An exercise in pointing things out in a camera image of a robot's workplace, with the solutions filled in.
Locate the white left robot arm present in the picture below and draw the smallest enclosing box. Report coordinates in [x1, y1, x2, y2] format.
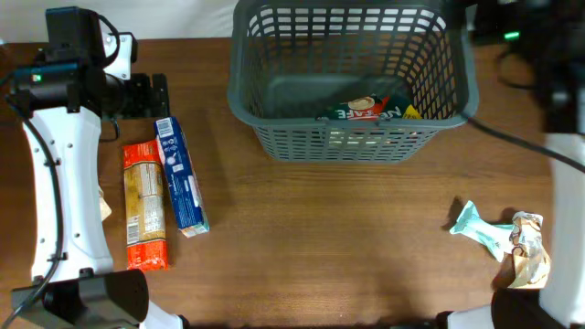
[3, 61, 188, 328]

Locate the beige crumpled snack bag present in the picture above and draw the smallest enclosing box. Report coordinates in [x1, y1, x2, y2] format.
[99, 187, 112, 221]

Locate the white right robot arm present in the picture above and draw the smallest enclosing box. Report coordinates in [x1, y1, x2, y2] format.
[438, 1, 584, 328]

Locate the orange biscuit packet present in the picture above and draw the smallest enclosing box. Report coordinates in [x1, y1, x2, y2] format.
[122, 141, 169, 271]

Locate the green Nescafe coffee bag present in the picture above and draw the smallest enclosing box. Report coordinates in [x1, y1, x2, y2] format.
[316, 94, 422, 121]

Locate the grey plastic mesh basket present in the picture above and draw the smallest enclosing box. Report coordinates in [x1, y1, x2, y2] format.
[228, 0, 479, 163]

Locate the beige Pantree snack bag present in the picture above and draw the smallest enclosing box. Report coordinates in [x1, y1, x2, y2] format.
[508, 211, 551, 289]

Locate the mint green snack wrapper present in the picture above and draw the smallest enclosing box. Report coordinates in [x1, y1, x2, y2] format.
[449, 201, 514, 262]

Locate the blue rectangular carton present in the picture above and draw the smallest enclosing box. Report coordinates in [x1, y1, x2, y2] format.
[154, 117, 209, 238]

